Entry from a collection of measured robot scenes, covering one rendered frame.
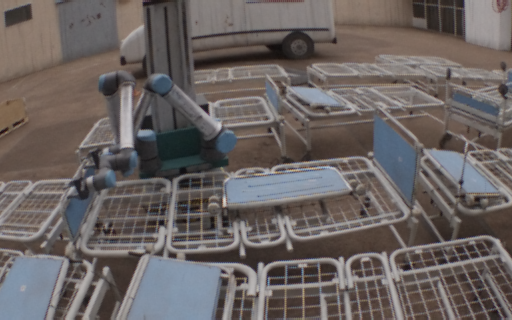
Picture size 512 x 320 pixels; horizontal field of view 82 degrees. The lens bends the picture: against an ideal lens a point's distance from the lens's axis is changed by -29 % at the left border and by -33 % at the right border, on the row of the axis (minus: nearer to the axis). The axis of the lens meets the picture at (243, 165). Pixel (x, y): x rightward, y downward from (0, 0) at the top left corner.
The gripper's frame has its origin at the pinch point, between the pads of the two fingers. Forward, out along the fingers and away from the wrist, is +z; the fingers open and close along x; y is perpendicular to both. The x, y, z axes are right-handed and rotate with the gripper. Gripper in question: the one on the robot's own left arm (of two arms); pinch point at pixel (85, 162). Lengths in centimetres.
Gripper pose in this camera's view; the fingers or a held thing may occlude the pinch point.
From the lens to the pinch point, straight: 260.2
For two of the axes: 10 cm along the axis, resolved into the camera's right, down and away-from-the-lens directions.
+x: 2.5, 8.7, 4.2
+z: -9.7, 2.6, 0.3
